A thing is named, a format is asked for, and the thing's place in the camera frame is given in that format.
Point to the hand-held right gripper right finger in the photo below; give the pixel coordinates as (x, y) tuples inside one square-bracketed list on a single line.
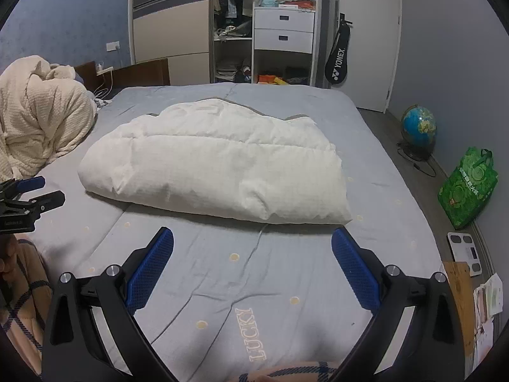
[(352, 270)]

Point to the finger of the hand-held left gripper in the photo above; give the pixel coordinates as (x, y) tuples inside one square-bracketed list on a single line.
[(30, 184), (47, 201)]

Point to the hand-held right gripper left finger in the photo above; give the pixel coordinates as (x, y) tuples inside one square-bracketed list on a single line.
[(153, 270)]

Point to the person's left forearm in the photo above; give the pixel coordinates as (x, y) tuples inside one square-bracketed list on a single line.
[(28, 318)]

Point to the folded clothes on shelf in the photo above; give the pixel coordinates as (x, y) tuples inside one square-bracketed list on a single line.
[(226, 71)]

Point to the person's left hand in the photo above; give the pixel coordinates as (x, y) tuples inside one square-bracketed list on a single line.
[(6, 258)]

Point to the cream knitted blanket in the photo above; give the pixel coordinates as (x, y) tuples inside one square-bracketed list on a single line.
[(39, 119)]

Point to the bed with grey sheet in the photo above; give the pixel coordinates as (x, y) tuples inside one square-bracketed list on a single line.
[(238, 266)]

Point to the brown wooden board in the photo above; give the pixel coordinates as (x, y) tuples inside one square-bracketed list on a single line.
[(461, 306)]

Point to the white bathroom scale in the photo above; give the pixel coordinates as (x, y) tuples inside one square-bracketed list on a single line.
[(466, 252)]

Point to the person's plaid clothing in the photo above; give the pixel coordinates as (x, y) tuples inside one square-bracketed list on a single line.
[(290, 372)]

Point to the white power strip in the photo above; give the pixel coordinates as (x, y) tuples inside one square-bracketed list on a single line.
[(104, 71)]

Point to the stack of papers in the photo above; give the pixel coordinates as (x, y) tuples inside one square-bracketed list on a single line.
[(488, 298)]

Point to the green shopping bag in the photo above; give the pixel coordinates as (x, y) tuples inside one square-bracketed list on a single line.
[(467, 189)]

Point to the brown wooden headboard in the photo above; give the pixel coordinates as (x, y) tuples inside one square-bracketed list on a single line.
[(139, 72)]

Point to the blue globe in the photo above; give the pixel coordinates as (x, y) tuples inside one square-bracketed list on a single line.
[(418, 125)]

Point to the black racket bag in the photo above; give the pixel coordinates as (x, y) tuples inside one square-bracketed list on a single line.
[(337, 63)]

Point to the orange toy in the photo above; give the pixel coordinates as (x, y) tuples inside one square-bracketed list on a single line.
[(268, 78)]

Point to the white open wardrobe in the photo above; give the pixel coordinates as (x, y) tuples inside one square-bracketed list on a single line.
[(171, 20)]

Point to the white door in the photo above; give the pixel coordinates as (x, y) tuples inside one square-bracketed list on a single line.
[(370, 39)]

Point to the white wardrobe drawer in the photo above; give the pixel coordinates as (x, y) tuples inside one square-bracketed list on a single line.
[(283, 40), (284, 20)]

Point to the white wall socket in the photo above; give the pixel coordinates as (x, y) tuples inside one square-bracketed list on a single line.
[(113, 45)]

